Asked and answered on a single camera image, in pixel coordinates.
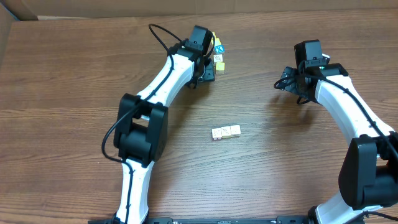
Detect white block red letters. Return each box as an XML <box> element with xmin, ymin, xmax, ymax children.
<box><xmin>211</xmin><ymin>128</ymin><xmax>222</xmax><ymax>140</ymax></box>

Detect plain white wooden block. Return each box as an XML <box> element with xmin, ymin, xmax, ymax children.
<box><xmin>230</xmin><ymin>125</ymin><xmax>241</xmax><ymax>137</ymax></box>

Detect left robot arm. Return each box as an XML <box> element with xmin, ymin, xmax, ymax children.
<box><xmin>108</xmin><ymin>26</ymin><xmax>215</xmax><ymax>223</ymax></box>

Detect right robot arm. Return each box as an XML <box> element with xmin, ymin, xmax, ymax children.
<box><xmin>274</xmin><ymin>40</ymin><xmax>397</xmax><ymax>224</ymax></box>

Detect white patterned block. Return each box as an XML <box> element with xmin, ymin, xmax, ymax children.
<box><xmin>213</xmin><ymin>54</ymin><xmax>223</xmax><ymax>63</ymax></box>

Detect blue X block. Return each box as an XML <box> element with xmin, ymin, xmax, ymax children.
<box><xmin>214</xmin><ymin>45</ymin><xmax>225</xmax><ymax>54</ymax></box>

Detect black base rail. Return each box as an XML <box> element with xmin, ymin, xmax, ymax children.
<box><xmin>88</xmin><ymin>215</ymin><xmax>365</xmax><ymax>224</ymax></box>

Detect cardboard box wall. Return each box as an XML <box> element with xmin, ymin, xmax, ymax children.
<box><xmin>1</xmin><ymin>0</ymin><xmax>397</xmax><ymax>20</ymax></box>

